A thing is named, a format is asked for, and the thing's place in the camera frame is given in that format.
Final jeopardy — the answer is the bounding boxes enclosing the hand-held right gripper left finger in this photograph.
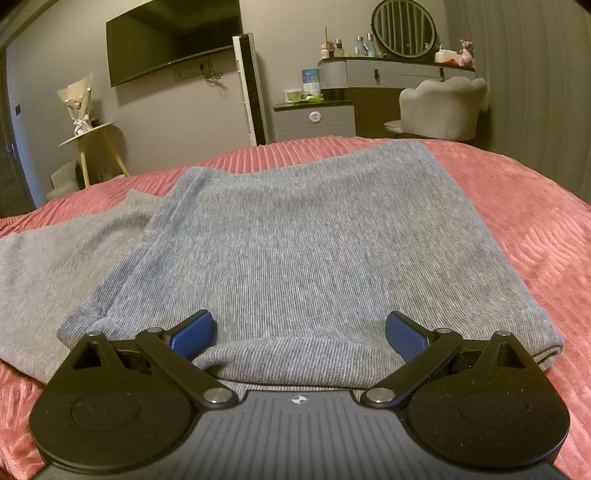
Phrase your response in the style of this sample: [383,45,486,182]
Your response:
[46,310,240,409]

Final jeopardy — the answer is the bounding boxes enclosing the grey curtain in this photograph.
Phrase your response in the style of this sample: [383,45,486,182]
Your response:
[445,0,591,204]

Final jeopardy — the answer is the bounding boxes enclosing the white shell-back chair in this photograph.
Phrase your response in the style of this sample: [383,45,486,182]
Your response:
[384,76,489,141]

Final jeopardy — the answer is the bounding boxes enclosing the grey vanity dresser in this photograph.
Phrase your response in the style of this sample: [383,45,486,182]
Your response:
[318,54,476,139]

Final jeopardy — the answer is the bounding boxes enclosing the pink ribbed blanket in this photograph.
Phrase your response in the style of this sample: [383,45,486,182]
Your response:
[0,136,591,480]

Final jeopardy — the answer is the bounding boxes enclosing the black power cable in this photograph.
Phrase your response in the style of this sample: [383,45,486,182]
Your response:
[199,55,223,85]

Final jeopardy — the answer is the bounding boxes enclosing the round black-framed mirror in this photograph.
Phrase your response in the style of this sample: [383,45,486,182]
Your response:
[372,0,438,60]

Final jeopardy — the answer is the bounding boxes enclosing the wrapped flower bouquet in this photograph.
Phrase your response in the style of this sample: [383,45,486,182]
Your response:
[57,71,95,137]

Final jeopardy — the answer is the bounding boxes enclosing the wall-mounted black television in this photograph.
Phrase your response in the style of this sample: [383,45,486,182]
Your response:
[105,0,244,88]

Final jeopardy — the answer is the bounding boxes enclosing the grey pants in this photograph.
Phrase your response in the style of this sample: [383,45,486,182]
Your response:
[0,141,565,386]

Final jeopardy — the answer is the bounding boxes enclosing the round side table yellow legs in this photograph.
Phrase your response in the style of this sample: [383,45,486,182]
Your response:
[58,121,131,188]

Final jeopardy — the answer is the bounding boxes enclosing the grey nightstand cabinet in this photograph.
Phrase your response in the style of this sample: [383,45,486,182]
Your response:
[273,99,356,141]

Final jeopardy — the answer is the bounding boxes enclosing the dark door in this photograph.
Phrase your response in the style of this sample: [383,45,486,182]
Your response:
[0,44,38,217]

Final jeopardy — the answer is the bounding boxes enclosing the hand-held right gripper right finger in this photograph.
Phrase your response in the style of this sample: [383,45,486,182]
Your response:
[360,311,552,409]

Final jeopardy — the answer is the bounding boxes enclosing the white tower fan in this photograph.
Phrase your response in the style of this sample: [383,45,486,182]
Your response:
[232,33,270,147]

